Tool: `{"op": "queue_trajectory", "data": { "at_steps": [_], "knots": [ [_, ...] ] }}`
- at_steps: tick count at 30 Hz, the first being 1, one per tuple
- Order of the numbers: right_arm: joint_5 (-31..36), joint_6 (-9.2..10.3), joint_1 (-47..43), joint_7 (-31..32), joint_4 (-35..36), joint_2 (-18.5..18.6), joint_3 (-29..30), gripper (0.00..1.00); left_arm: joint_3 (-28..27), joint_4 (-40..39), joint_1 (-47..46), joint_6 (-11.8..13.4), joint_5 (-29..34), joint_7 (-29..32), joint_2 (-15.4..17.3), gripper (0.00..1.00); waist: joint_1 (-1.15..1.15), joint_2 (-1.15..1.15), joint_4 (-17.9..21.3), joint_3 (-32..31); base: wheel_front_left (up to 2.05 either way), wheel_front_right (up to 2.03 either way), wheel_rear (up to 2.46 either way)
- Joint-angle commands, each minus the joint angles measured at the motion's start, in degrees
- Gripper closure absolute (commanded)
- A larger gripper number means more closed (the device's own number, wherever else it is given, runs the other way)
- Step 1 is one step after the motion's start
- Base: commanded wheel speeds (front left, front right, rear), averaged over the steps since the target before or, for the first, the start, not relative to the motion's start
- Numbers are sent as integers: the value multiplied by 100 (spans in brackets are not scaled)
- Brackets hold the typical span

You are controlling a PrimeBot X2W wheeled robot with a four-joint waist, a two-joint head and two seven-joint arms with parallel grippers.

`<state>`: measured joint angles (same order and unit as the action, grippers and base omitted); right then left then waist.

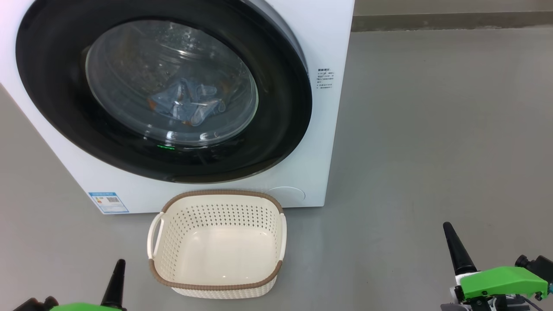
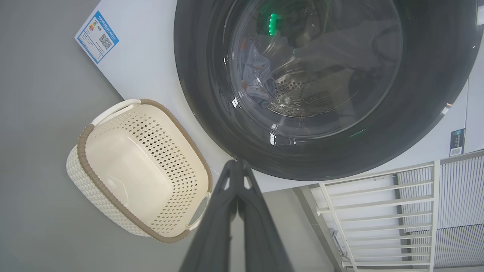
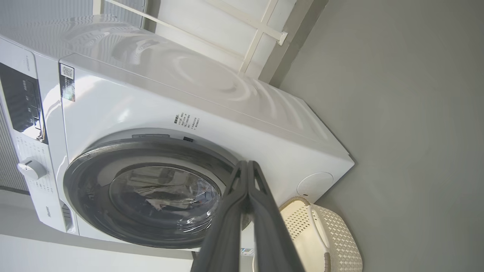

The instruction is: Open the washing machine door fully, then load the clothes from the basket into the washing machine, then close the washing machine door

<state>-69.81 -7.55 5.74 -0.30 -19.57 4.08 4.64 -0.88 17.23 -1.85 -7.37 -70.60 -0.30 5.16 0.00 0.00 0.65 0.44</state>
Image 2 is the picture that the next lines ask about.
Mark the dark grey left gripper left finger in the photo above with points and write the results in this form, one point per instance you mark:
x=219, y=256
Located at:
x=211, y=241

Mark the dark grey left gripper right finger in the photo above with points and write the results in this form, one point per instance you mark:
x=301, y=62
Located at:
x=264, y=245

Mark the dark glass washing machine door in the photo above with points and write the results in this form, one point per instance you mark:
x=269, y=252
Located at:
x=196, y=75

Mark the cream and blue cartoon garment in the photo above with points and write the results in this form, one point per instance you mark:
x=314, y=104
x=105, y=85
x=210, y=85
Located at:
x=257, y=75

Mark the cream perforated laundry basket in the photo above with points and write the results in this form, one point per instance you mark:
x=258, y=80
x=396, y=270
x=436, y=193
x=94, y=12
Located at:
x=128, y=162

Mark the steel washing drum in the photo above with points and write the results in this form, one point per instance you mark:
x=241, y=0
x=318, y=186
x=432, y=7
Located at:
x=302, y=94

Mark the white washing machine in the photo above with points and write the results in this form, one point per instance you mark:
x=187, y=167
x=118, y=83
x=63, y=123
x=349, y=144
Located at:
x=151, y=68

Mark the white ribbed panel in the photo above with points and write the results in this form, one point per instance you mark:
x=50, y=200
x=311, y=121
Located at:
x=461, y=189

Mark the dark QR code sticker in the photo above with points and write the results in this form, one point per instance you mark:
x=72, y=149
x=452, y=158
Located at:
x=457, y=143

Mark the blue energy label sticker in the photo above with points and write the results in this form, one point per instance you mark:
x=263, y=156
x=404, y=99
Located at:
x=98, y=37

